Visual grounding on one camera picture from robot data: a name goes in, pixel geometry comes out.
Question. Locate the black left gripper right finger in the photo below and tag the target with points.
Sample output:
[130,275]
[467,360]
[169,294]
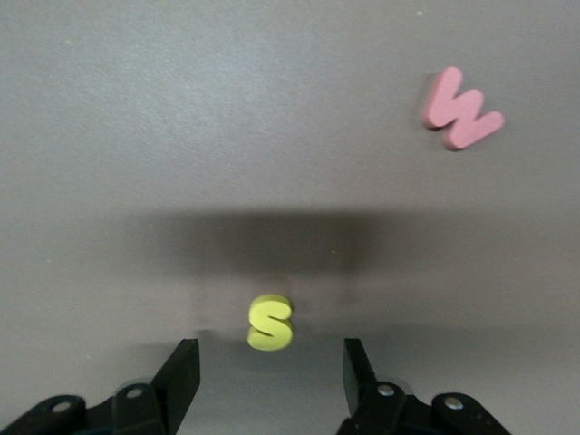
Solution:
[389,412]

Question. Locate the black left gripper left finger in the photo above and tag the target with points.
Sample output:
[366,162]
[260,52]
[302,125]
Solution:
[136,412]

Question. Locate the yellow foam letter s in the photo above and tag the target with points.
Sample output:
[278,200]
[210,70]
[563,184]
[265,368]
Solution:
[269,322]

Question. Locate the brown table cover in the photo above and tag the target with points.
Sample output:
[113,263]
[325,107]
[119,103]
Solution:
[181,113]

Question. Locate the pink foam letter w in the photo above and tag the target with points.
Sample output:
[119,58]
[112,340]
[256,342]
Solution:
[441,97]

